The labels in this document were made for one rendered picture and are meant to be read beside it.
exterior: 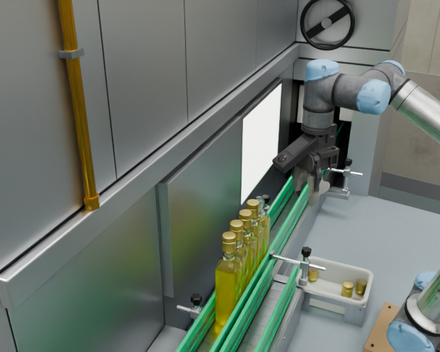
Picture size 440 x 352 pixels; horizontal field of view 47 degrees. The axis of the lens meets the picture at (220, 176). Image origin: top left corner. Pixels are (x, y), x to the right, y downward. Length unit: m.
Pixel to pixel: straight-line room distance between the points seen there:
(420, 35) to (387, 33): 1.61
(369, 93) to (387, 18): 0.96
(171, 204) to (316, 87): 0.43
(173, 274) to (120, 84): 0.54
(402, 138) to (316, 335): 2.49
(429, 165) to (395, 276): 2.11
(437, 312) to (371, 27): 1.16
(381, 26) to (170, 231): 1.22
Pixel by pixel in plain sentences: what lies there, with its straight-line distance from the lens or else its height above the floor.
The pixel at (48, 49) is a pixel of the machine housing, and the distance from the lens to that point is 0.84.
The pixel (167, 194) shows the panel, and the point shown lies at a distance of 1.19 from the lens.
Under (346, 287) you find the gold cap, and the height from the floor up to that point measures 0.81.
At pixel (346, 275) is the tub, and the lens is 1.77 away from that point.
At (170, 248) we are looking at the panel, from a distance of 1.28.
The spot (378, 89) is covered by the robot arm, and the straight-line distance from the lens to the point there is 1.15.
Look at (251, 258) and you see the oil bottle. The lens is 1.42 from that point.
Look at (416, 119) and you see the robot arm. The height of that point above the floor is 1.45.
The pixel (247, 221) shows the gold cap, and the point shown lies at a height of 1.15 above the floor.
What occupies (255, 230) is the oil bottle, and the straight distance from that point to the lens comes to 1.43.
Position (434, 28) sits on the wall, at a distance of 3.68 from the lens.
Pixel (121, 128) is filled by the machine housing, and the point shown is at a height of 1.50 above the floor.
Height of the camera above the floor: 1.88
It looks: 28 degrees down
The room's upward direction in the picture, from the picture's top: straight up
